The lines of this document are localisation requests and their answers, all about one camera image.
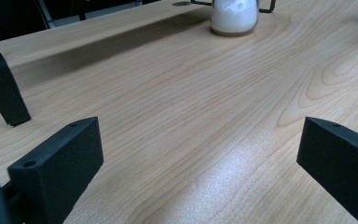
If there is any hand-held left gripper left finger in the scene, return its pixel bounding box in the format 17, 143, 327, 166
7, 116, 104, 224

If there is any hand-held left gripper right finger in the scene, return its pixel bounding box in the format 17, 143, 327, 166
296, 116, 358, 224

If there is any black metal stand leg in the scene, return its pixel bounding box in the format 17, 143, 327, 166
0, 29, 32, 127

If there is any glass jar of white powder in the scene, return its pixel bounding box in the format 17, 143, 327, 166
210, 0, 260, 36

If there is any grey metal frame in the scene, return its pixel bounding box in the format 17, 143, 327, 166
36, 0, 144, 30

